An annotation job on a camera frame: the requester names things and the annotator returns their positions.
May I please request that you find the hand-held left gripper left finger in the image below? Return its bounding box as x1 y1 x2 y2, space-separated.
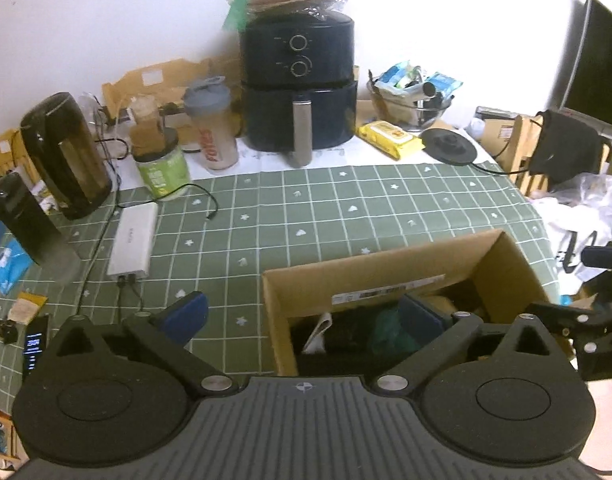
41 291 237 401

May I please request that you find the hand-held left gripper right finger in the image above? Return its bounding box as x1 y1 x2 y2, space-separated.
373 294 578 397

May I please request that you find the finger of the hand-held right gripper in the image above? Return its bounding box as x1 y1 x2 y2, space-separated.
527 300 612 348

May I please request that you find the teal mesh bath pouf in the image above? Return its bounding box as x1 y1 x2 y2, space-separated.
370 306 423 357

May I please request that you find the cardboard box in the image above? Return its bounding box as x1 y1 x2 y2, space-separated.
261 228 573 377

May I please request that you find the black soft pouch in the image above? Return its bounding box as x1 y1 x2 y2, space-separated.
290 309 383 357

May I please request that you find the white cloth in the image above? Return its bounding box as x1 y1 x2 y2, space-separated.
301 311 334 354

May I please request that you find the white shopping bag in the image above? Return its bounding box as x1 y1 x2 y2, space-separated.
535 194 612 282

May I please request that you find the white power bank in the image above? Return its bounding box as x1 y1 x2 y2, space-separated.
106 201 160 282

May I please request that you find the clear plastic bag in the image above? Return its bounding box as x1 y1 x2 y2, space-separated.
560 171 612 242

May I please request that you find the green labelled jar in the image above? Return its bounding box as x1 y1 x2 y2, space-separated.
132 129 193 202

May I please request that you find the green checked tablecloth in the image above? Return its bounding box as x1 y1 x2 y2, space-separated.
0 161 562 413

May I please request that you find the black phone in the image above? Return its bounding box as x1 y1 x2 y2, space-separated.
22 314 52 379

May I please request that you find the tan paper packet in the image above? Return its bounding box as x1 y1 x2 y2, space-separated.
10 294 48 327

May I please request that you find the black cloth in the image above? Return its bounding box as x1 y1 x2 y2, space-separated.
527 109 605 192

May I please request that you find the wooden chair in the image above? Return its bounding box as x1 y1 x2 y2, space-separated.
495 111 612 197

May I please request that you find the black kettle base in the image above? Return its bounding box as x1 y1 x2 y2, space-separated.
419 126 480 167

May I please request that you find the black tumbler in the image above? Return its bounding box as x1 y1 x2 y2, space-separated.
0 171 83 282

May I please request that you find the white printed table cover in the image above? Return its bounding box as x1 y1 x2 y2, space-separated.
118 127 498 192

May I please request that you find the yellow wet wipes pack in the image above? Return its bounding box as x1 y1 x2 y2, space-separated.
356 120 427 162

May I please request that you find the blue packet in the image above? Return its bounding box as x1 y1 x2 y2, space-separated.
0 236 35 297

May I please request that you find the grey shaker bottle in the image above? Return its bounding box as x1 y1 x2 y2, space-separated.
181 75 240 173

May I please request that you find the black electric kettle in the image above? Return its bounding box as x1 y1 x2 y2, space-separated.
19 91 115 222

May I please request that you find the glass bowl with clutter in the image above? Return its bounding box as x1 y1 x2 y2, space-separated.
367 61 460 132

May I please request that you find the flattened cardboard sheet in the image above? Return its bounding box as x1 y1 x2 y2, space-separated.
101 56 245 127

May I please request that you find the black air fryer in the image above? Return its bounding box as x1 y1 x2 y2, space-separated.
237 9 360 169

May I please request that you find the black monitor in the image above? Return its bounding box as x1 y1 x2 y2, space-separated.
555 0 612 137

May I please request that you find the thin black cable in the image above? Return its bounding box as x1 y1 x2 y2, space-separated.
182 181 220 222

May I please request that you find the black kettle base cable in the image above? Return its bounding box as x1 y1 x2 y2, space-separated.
472 114 545 177

